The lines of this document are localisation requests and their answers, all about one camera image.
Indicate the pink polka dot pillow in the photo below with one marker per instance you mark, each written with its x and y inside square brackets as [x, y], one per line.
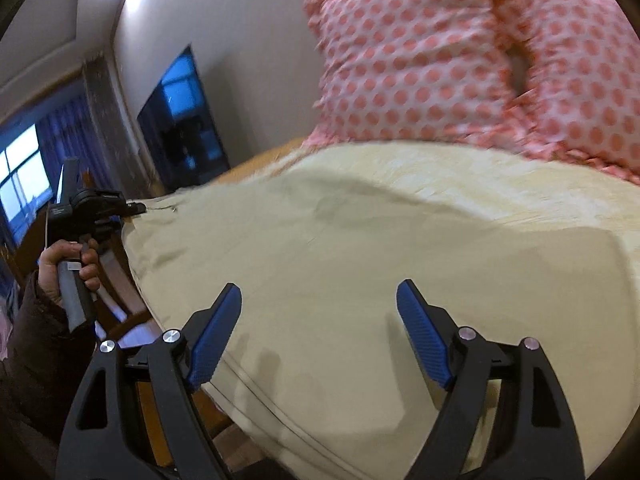
[415, 60]
[580, 70]

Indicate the person's left hand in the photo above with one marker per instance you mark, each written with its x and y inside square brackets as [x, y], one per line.
[56, 267]

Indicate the cream bed blanket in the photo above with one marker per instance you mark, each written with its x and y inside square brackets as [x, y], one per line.
[450, 160]

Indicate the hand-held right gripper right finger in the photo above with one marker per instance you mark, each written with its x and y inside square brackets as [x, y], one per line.
[424, 332]

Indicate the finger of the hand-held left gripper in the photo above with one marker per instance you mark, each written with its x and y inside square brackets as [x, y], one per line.
[136, 207]

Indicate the beige bed sheet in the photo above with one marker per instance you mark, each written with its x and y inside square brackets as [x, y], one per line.
[380, 280]

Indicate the wall-mounted television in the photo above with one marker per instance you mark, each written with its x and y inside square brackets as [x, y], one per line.
[182, 120]

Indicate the blue curtain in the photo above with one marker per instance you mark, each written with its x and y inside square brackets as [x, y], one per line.
[75, 130]

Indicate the person's left forearm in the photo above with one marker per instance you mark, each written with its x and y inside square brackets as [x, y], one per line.
[40, 360]

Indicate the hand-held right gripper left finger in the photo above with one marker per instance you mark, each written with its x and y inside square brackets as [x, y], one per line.
[216, 337]

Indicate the window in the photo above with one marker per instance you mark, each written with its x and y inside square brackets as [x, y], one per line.
[22, 180]

